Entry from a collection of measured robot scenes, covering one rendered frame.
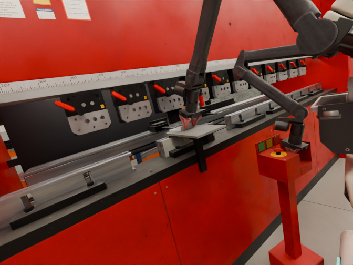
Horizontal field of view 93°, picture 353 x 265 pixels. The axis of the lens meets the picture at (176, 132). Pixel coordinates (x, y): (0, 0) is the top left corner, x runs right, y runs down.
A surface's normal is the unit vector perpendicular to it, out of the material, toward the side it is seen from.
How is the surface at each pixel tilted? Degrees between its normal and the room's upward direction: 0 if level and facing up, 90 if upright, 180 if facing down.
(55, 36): 90
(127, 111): 90
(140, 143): 90
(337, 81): 90
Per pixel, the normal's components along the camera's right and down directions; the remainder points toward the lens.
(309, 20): -0.70, 0.33
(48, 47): 0.54, 0.04
